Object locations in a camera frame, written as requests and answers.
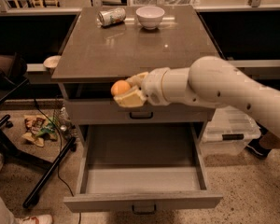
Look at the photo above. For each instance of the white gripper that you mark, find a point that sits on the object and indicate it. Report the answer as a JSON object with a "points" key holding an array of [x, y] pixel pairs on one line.
{"points": [[153, 86]]}

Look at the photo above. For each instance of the orange fruit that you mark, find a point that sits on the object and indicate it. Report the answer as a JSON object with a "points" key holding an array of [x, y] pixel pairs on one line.
{"points": [[120, 87]]}

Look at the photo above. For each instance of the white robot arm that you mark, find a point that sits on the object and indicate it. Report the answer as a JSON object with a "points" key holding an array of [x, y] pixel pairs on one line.
{"points": [[209, 82]]}

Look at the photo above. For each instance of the grey drawer cabinet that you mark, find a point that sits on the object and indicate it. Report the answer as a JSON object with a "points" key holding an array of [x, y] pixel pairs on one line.
{"points": [[95, 57]]}

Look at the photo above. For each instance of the closed grey upper drawer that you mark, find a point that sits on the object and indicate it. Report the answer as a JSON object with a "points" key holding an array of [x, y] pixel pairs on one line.
{"points": [[105, 111]]}

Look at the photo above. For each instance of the open grey lower drawer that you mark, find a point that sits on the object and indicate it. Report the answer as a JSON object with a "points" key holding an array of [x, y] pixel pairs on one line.
{"points": [[142, 168]]}

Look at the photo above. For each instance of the white ceramic bowl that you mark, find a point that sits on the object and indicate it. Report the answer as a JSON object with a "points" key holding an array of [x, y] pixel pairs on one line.
{"points": [[150, 17]]}

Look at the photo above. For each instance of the tipped drink can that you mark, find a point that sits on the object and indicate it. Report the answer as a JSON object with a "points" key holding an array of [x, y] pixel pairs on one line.
{"points": [[112, 16]]}

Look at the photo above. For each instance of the plastic bottle on floor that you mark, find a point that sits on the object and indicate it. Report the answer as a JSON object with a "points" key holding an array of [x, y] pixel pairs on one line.
{"points": [[64, 124]]}

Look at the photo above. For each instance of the small round dish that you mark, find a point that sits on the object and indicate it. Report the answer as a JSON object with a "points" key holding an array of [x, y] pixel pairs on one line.
{"points": [[52, 61]]}

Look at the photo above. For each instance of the clear plastic storage bin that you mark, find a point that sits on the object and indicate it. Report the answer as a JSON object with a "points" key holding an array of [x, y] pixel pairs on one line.
{"points": [[228, 133]]}

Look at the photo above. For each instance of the snack bags on floor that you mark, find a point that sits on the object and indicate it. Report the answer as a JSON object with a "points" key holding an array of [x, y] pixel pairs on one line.
{"points": [[38, 130]]}

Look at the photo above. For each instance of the person leg with shoe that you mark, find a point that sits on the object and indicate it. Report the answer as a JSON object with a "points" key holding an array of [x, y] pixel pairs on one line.
{"points": [[262, 146]]}

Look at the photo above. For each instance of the black stand legs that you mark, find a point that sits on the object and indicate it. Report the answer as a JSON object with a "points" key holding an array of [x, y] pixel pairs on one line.
{"points": [[12, 151]]}

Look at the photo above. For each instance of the white sneaker bottom left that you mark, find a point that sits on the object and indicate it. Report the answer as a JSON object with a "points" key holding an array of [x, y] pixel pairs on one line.
{"points": [[41, 219]]}

